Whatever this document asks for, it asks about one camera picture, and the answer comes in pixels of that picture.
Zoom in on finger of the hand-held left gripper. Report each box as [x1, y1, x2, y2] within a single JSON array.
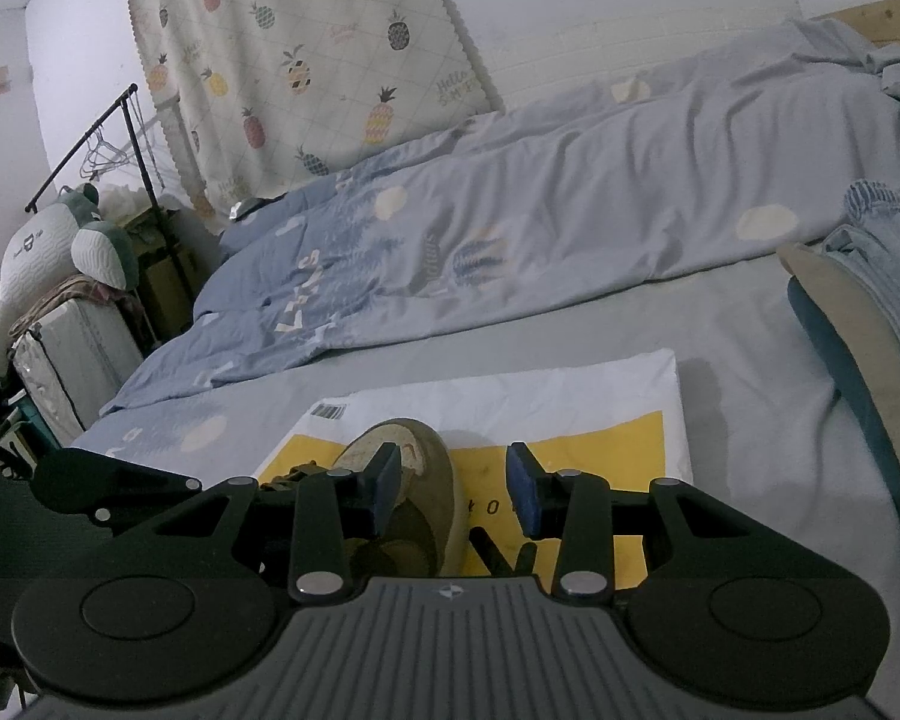
[[30, 447, 205, 537]]

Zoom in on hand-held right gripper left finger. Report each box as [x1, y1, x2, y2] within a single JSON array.
[[150, 442, 404, 605]]

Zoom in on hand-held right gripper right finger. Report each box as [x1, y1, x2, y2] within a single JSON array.
[[505, 441, 755, 605]]

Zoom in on olive and beige shoe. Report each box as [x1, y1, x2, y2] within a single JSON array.
[[259, 418, 467, 580]]

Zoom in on white and yellow mailing bag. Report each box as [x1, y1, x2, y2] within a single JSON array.
[[251, 347, 696, 592]]

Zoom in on teal plastic bin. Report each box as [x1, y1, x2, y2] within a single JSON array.
[[0, 397, 55, 475]]

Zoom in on white quilted storage bag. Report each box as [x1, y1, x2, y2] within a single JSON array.
[[9, 298, 149, 445]]

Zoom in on pink and brown blanket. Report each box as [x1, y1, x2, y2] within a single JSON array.
[[11, 275, 145, 340]]

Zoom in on cardboard box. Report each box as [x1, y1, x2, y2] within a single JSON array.
[[124, 206, 200, 342]]

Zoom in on grey and white plush toy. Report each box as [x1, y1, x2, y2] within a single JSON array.
[[0, 182, 141, 381]]

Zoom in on grey-blue printed bed sheet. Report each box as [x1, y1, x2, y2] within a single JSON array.
[[67, 247, 900, 720]]

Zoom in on black metal clothes rack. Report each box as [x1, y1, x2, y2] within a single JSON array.
[[25, 82, 197, 335]]

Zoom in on blue printed duvet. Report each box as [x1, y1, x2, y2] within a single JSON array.
[[99, 15, 900, 419]]

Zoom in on light blue jeans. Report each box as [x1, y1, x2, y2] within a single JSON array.
[[821, 178, 900, 385]]

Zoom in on pineapple print cloth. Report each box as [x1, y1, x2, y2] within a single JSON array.
[[118, 0, 506, 224]]

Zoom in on wire clothes hanger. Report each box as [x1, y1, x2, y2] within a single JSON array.
[[81, 126, 134, 179]]

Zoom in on wooden bed frame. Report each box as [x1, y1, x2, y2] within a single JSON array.
[[808, 0, 900, 47]]

